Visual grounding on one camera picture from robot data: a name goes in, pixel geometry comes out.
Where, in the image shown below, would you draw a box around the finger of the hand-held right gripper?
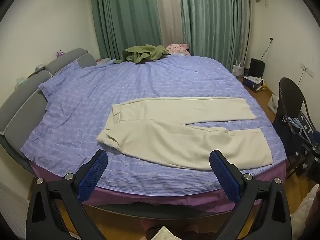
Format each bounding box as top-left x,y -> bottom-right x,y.
282,116 -> 313,156

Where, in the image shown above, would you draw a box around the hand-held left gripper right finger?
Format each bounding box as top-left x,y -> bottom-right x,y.
209,150 -> 292,240

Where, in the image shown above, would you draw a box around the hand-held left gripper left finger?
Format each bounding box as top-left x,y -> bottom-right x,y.
26,149 -> 108,240

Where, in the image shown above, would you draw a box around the cream pants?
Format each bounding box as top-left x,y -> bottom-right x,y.
96,97 -> 273,170

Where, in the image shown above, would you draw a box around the dark wicker chair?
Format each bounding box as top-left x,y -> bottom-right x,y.
272,77 -> 313,178

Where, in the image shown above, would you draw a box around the white plastic bag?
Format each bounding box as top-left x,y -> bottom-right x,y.
267,94 -> 279,114

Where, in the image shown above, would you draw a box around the white cloth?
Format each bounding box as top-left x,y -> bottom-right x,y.
291,184 -> 320,240

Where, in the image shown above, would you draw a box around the dark blue cardboard box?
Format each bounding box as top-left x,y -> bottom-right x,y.
243,75 -> 263,90

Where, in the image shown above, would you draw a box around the black floor appliance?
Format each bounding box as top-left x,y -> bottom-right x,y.
249,58 -> 265,77

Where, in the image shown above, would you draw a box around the white bag on floor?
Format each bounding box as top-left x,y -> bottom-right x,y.
232,59 -> 247,77

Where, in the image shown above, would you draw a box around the cream cloth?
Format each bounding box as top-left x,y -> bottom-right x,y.
150,226 -> 183,240

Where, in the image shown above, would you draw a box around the white radiator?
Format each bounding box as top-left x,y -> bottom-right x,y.
0,180 -> 29,232

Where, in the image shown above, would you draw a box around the purple patterned pillow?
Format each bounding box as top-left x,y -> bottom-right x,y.
37,59 -> 83,98

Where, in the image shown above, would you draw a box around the grey upholstered bed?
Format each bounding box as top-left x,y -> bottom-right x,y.
0,48 -> 288,220

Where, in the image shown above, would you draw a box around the bed with purple sheet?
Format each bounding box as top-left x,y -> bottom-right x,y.
20,55 -> 288,198

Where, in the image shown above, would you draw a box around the olive green garment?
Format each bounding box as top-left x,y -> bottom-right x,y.
122,44 -> 169,64

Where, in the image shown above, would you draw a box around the green curtain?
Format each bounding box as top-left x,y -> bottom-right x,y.
179,0 -> 252,73
89,0 -> 163,61

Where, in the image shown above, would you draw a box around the pink printed cloth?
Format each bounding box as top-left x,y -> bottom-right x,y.
165,43 -> 191,56

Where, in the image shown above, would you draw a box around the beige sheer curtain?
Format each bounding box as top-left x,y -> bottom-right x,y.
153,0 -> 190,48

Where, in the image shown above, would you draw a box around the white wall power strip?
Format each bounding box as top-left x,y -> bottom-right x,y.
301,64 -> 315,77

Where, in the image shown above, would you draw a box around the black wall cable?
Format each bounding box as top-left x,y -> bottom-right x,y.
260,37 -> 274,61

